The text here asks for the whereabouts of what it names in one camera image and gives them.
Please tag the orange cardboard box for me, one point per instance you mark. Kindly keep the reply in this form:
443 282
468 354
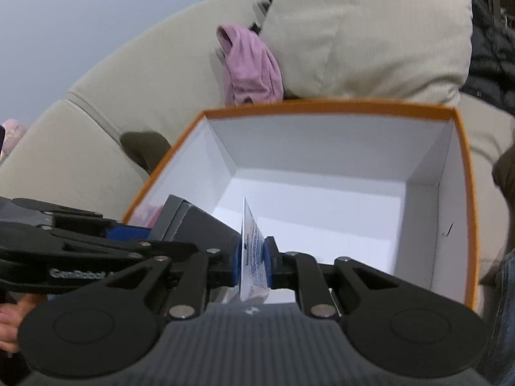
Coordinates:
322 209

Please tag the person's left leg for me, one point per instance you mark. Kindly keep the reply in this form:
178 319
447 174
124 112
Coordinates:
145 148

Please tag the person's left hand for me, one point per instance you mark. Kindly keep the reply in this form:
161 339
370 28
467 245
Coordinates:
10 321

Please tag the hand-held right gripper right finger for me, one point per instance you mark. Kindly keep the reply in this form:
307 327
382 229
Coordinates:
267 265

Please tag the pink massage hammer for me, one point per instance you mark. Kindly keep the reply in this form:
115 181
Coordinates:
12 134

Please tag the person's right leg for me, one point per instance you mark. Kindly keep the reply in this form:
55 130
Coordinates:
505 177

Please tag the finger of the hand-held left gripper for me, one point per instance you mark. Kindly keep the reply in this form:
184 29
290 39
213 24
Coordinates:
120 249
128 234

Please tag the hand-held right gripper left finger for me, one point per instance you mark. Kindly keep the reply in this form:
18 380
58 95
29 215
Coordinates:
236 265

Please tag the beige pillow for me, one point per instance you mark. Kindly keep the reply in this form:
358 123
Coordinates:
362 32

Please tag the person's leg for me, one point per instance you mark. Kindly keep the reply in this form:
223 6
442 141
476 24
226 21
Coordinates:
505 177
145 148

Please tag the dark grey box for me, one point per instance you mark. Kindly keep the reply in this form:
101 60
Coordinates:
193 225

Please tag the blue and white card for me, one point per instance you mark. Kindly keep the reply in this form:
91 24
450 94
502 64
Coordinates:
251 233

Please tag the black puffer jacket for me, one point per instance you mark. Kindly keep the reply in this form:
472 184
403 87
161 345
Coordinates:
491 56

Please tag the beige sofa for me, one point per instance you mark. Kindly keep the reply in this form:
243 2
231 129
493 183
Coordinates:
120 96

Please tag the purple cloth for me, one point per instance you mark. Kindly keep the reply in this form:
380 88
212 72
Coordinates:
249 68

